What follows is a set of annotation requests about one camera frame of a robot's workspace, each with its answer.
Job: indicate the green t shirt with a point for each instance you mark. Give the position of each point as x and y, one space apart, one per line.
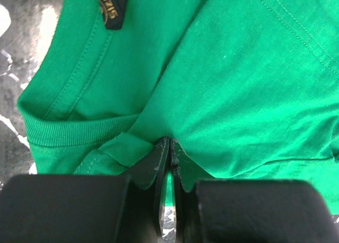
248 88

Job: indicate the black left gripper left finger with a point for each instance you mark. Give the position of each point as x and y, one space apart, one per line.
86 208

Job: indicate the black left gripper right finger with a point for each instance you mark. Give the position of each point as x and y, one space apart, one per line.
210 209

